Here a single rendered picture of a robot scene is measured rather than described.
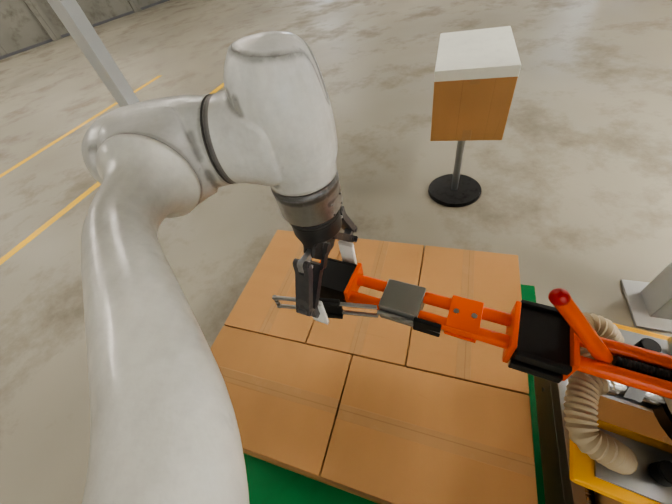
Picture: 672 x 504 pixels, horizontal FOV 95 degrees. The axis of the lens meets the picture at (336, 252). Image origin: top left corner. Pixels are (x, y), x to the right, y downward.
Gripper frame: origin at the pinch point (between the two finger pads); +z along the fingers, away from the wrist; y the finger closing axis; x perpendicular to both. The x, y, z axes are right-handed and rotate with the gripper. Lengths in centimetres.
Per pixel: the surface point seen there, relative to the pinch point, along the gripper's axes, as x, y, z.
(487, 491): -41, -12, 66
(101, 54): 268, 141, 1
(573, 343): -37.5, 0.7, -2.4
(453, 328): -21.9, -1.6, -0.8
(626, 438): -49, -5, 11
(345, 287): -2.5, -0.4, -1.8
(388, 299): -10.5, 0.1, -1.1
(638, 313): -108, 103, 119
